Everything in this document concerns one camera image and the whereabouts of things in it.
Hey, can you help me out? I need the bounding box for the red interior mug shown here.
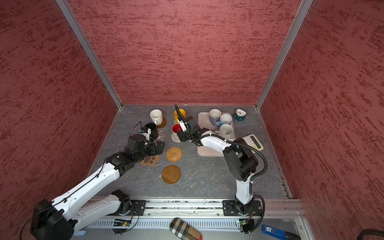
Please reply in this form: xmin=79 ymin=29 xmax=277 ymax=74
xmin=172 ymin=124 xmax=183 ymax=139

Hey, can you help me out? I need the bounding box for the cork paw print coaster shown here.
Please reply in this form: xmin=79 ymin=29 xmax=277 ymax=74
xmin=141 ymin=155 xmax=160 ymax=167

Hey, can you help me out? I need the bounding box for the yellow mug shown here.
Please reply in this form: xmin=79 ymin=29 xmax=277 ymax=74
xmin=174 ymin=109 xmax=186 ymax=124

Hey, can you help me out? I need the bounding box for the rattan round coaster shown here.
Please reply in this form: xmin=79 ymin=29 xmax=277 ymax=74
xmin=166 ymin=147 xmax=183 ymax=163

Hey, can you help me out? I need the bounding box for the white mug back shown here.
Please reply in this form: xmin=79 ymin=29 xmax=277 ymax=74
xmin=209 ymin=109 xmax=222 ymax=126

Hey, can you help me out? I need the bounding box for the black mug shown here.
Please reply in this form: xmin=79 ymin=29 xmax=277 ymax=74
xmin=145 ymin=123 xmax=159 ymax=142

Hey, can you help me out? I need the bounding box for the dark amber round coaster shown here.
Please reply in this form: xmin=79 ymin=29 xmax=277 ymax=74
xmin=157 ymin=117 xmax=167 ymax=129

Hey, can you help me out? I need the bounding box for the pink flower coaster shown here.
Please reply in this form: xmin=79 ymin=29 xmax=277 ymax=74
xmin=156 ymin=129 xmax=166 ymax=142

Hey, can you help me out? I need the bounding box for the white blue mug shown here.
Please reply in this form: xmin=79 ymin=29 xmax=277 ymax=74
xmin=215 ymin=114 xmax=233 ymax=127

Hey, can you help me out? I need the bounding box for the white mug with handle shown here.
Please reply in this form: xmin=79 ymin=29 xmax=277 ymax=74
xmin=150 ymin=109 xmax=163 ymax=126

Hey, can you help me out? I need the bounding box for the brown wooden round coaster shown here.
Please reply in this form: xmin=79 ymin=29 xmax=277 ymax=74
xmin=162 ymin=165 xmax=181 ymax=185

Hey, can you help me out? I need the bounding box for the multicolour woven round coaster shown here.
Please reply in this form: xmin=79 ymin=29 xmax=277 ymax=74
xmin=171 ymin=134 xmax=181 ymax=143

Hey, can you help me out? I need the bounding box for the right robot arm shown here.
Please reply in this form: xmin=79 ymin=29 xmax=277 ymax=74
xmin=177 ymin=117 xmax=268 ymax=216

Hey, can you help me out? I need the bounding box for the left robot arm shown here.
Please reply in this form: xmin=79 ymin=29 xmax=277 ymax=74
xmin=30 ymin=134 xmax=165 ymax=240

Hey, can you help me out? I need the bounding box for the beige tray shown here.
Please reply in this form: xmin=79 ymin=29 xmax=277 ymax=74
xmin=197 ymin=112 xmax=236 ymax=157

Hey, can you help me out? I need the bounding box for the teal cat mug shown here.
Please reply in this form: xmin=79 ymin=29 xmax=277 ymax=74
xmin=234 ymin=109 xmax=247 ymax=122

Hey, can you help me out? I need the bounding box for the yellow calculator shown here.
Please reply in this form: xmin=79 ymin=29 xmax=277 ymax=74
xmin=242 ymin=134 xmax=264 ymax=152

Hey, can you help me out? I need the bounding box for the plaid case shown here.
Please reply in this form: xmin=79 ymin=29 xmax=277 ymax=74
xmin=170 ymin=218 xmax=203 ymax=240

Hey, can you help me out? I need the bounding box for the blue tool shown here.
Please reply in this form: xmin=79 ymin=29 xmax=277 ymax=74
xmin=262 ymin=225 xmax=301 ymax=240

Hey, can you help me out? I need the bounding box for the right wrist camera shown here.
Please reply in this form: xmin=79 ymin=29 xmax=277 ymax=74
xmin=177 ymin=119 xmax=187 ymax=132

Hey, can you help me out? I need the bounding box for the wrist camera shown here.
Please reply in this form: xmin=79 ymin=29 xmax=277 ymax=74
xmin=177 ymin=119 xmax=187 ymax=132
xmin=139 ymin=127 xmax=152 ymax=141

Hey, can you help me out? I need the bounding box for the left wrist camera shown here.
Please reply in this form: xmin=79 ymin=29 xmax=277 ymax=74
xmin=139 ymin=127 xmax=152 ymax=141

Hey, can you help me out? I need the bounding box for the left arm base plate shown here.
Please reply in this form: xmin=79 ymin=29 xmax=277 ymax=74
xmin=117 ymin=199 xmax=147 ymax=216

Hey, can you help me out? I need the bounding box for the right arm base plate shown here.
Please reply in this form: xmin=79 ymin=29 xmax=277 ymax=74
xmin=222 ymin=200 xmax=262 ymax=217

